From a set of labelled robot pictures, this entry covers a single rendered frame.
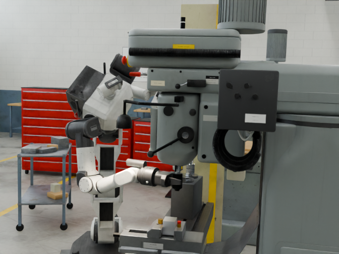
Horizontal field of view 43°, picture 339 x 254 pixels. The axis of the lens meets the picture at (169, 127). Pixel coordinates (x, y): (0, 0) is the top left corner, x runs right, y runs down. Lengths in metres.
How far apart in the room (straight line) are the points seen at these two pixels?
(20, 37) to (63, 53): 1.33
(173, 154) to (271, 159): 0.41
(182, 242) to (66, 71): 10.41
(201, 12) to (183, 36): 1.89
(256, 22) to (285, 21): 9.17
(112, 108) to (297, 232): 1.09
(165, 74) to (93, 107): 0.58
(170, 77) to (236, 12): 0.37
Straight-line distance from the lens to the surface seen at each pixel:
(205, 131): 1.76
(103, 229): 2.78
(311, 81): 1.75
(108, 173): 2.59
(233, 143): 1.75
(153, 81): 1.78
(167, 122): 1.80
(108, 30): 11.60
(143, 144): 6.68
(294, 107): 1.75
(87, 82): 2.30
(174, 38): 1.76
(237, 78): 1.48
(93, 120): 2.19
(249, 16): 1.78
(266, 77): 1.48
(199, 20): 3.64
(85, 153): 2.17
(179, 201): 2.25
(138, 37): 1.80
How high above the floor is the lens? 1.69
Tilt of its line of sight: 7 degrees down
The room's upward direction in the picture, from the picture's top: 2 degrees clockwise
